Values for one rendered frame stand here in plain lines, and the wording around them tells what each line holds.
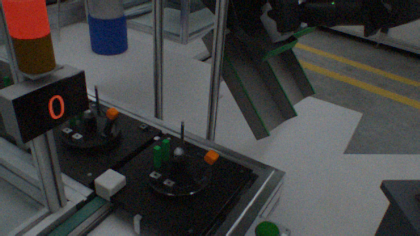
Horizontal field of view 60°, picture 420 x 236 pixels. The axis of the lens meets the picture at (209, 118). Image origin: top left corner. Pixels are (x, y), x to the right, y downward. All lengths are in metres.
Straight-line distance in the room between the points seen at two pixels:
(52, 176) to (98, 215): 0.13
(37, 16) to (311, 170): 0.77
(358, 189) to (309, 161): 0.15
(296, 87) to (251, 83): 0.20
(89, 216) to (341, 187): 0.63
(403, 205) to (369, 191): 0.33
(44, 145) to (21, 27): 0.22
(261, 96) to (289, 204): 0.28
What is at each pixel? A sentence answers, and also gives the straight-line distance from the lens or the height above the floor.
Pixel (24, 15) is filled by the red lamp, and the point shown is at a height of 1.34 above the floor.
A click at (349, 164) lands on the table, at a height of 0.86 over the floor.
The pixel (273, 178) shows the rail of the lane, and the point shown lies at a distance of 0.82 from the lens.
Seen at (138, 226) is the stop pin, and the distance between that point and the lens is 0.72.
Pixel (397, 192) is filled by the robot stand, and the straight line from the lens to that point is 0.74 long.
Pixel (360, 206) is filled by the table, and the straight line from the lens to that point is 0.99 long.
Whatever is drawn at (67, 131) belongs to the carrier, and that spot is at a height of 1.00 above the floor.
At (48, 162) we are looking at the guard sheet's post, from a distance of 0.68.
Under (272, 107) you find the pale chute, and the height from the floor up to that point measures 1.02.
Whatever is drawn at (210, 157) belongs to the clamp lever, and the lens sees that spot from 0.68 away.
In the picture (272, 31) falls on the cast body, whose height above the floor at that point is 1.25.
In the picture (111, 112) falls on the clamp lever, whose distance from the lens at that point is 0.80.
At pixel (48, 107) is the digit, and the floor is 1.21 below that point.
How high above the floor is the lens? 1.49
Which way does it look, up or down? 33 degrees down
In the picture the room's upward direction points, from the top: 5 degrees clockwise
